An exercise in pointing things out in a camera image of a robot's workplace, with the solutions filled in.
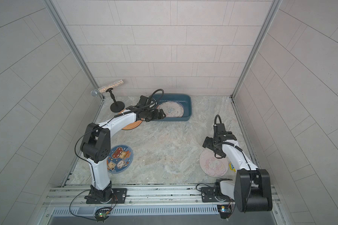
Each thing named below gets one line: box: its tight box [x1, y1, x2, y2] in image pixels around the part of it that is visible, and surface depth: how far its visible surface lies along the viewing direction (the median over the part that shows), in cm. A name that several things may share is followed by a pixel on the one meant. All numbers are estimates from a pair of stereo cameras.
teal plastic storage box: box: [152, 93, 193, 122], surface depth 108 cm
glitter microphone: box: [90, 79, 124, 98], surface depth 93 cm
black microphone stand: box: [105, 87, 125, 113], surface depth 110 cm
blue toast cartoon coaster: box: [106, 144, 134, 174], surface depth 84 cm
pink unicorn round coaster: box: [199, 149, 229, 178], surface depth 82 cm
